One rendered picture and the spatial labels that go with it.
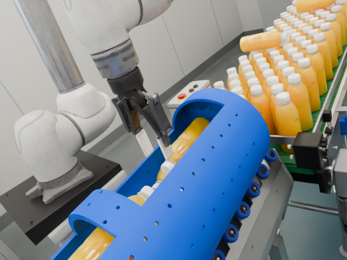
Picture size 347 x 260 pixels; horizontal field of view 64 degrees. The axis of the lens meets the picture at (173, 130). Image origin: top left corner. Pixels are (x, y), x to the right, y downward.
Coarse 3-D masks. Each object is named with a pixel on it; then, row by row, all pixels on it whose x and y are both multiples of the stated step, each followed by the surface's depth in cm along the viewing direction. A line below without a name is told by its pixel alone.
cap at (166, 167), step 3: (165, 162) 72; (168, 162) 72; (162, 165) 72; (165, 165) 71; (168, 165) 71; (171, 165) 71; (174, 165) 72; (162, 168) 72; (165, 168) 72; (168, 168) 71; (171, 168) 71; (162, 171) 73; (165, 171) 72; (168, 171) 72
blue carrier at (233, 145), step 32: (192, 96) 76; (224, 96) 71; (224, 128) 64; (256, 128) 69; (160, 160) 82; (192, 160) 56; (224, 160) 59; (256, 160) 68; (96, 192) 54; (128, 192) 73; (160, 192) 50; (192, 192) 52; (224, 192) 57; (96, 224) 47; (128, 224) 46; (160, 224) 47; (192, 224) 50; (224, 224) 58; (64, 256) 60; (128, 256) 43; (160, 256) 45; (192, 256) 49
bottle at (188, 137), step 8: (200, 120) 81; (208, 120) 82; (192, 128) 79; (200, 128) 79; (184, 136) 76; (192, 136) 76; (176, 144) 74; (184, 144) 74; (176, 152) 73; (184, 152) 73; (168, 160) 72; (176, 160) 72
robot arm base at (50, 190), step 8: (80, 160) 111; (80, 168) 100; (64, 176) 95; (72, 176) 97; (80, 176) 98; (88, 176) 98; (40, 184) 96; (48, 184) 94; (56, 184) 94; (64, 184) 95; (72, 184) 96; (32, 192) 96; (40, 192) 97; (48, 192) 94; (56, 192) 94; (64, 192) 95; (48, 200) 92
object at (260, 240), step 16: (288, 176) 89; (272, 192) 82; (288, 192) 89; (272, 208) 80; (240, 224) 72; (256, 224) 74; (272, 224) 78; (256, 240) 73; (272, 240) 96; (240, 256) 68; (256, 256) 71
